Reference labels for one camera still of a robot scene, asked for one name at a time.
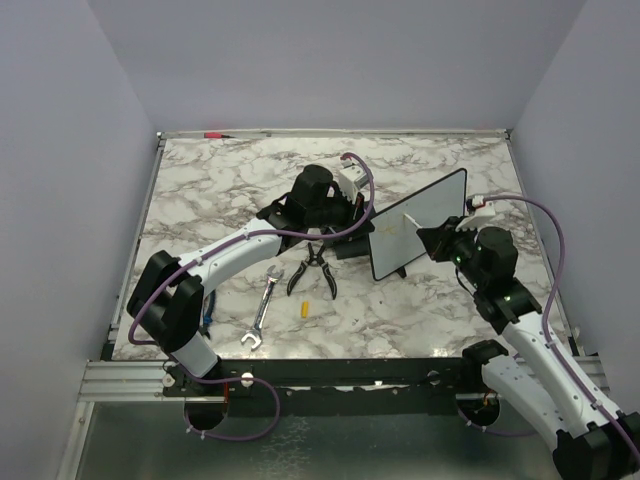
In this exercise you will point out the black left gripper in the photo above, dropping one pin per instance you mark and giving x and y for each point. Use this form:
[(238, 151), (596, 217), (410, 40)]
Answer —
[(355, 211)]

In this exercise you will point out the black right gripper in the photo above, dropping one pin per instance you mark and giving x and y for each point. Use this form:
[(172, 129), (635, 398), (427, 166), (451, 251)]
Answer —
[(438, 238)]

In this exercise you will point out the white marker pen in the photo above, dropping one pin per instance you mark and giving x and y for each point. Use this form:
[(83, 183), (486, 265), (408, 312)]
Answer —
[(413, 221)]

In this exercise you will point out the black framed whiteboard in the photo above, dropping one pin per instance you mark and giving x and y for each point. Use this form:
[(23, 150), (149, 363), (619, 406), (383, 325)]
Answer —
[(394, 242)]

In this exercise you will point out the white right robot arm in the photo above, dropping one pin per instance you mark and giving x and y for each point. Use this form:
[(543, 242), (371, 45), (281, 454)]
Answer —
[(588, 435)]

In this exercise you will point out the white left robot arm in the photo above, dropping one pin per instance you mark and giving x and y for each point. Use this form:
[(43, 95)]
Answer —
[(167, 301)]

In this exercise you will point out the silver open-end wrench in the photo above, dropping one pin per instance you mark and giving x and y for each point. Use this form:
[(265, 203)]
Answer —
[(254, 333)]

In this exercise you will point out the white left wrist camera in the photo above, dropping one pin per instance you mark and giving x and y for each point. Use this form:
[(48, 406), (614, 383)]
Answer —
[(352, 180)]

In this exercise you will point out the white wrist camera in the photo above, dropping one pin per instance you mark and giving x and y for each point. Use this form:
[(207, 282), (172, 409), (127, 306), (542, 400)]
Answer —
[(479, 212), (352, 180)]

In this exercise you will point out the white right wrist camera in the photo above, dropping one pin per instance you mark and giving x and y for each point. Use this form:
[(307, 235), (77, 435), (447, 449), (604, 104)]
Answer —
[(479, 212)]

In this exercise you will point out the black front mounting rail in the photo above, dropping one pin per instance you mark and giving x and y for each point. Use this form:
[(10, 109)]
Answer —
[(330, 388)]

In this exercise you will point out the red marker on rail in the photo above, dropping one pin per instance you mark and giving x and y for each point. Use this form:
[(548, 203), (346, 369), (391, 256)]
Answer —
[(217, 135)]

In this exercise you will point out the blue handled cutters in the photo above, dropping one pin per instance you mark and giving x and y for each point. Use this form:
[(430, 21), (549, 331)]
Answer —
[(207, 314)]

